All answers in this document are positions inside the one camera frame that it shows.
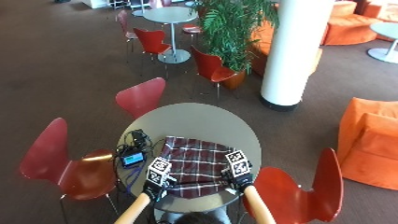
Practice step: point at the person's right hand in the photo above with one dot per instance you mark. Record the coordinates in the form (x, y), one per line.
(242, 181)

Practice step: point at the person's left hand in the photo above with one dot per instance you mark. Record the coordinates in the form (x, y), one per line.
(154, 191)

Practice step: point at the red plaid cloth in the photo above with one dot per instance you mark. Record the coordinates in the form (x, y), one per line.
(194, 161)

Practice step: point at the white marker cube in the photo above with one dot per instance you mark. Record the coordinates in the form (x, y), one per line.
(158, 169)
(238, 163)

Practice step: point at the black device with blue screen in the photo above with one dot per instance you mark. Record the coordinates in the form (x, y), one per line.
(132, 159)

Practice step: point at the red wooden chair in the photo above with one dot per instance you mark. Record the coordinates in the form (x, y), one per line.
(65, 165)
(122, 23)
(150, 40)
(191, 29)
(209, 67)
(141, 98)
(298, 193)

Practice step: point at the orange plant pot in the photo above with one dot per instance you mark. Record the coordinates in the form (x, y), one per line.
(234, 80)

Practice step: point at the orange upholstered armchair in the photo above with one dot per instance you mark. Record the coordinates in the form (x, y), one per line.
(369, 143)

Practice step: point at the orange upholstered bench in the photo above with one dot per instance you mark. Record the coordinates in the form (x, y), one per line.
(261, 46)

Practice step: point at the white round column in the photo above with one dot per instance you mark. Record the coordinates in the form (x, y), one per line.
(295, 49)

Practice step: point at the green palm plant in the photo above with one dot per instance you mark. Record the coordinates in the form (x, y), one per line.
(231, 28)

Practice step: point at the orange round sofa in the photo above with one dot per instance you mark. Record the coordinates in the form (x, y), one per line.
(351, 28)

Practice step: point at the round grey pedestal table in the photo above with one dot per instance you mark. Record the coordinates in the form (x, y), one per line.
(170, 15)

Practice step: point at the white round pedestal table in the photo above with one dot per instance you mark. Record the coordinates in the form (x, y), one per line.
(387, 34)

